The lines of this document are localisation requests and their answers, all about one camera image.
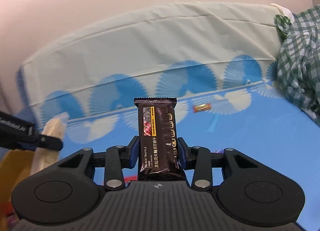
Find small red gold candy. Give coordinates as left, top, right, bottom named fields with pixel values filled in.
left=192, top=104, right=212, bottom=113

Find blue fan-print bedsheet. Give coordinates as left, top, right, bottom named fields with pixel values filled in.
left=15, top=2, right=320, bottom=231

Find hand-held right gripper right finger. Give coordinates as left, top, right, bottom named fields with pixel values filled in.
left=176, top=137, right=254, bottom=190

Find cream wafer snack packet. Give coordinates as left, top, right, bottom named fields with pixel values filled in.
left=30, top=112, right=69, bottom=174

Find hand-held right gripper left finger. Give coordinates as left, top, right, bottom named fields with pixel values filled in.
left=59, top=136, right=140, bottom=190

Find brown cardboard box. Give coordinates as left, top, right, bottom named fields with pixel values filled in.
left=0, top=149, right=38, bottom=221

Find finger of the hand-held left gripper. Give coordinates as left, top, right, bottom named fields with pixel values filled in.
left=37, top=133, right=63, bottom=151

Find black cracker snack bar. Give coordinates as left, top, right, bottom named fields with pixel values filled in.
left=134, top=97, right=187, bottom=181

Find green checked cloth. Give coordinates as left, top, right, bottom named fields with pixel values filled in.
left=274, top=5, right=320, bottom=124

